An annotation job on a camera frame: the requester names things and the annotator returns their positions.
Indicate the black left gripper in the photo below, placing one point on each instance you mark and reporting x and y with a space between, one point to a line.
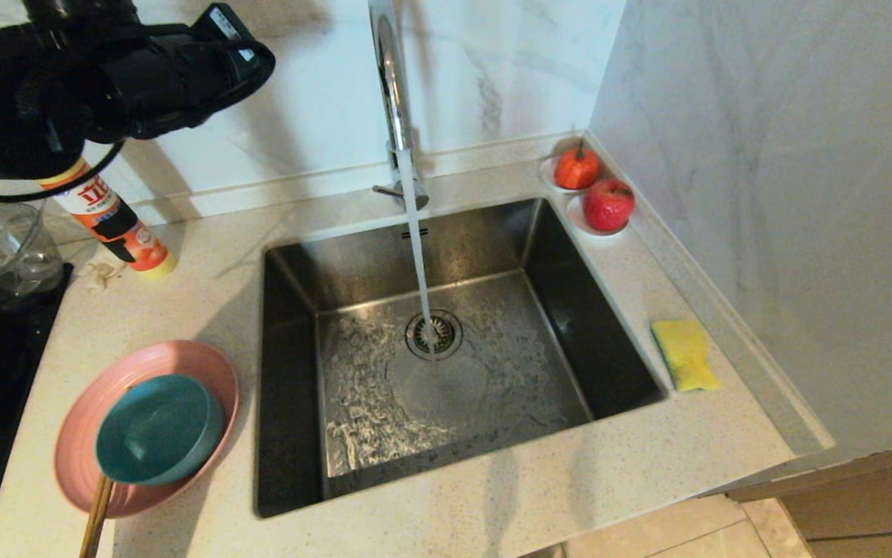
174 77

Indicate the orange dish soap bottle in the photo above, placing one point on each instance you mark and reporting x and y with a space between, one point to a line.
116 225

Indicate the brown wooden chopstick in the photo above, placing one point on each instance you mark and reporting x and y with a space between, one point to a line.
103 508
93 519

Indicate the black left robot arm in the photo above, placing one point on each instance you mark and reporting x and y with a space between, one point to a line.
19 85

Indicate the stainless steel sink basin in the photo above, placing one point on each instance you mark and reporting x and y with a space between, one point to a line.
569 310

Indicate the yellow fish-shaped sponge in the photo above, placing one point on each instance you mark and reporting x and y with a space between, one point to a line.
684 354

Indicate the crumpled white tissue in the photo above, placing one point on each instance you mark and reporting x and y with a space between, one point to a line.
105 275

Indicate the chrome kitchen faucet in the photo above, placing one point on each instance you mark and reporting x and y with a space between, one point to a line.
391 85

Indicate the pink round plate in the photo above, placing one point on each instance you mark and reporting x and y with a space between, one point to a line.
205 372

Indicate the running tap water stream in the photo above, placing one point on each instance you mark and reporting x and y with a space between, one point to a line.
417 248

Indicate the blue bowl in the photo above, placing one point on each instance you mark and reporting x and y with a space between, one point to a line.
155 430

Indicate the small white dish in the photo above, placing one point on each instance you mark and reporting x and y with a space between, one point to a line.
577 221
546 174

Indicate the red apple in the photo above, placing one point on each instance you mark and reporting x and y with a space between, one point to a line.
608 205

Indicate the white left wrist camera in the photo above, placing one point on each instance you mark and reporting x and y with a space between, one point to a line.
230 31

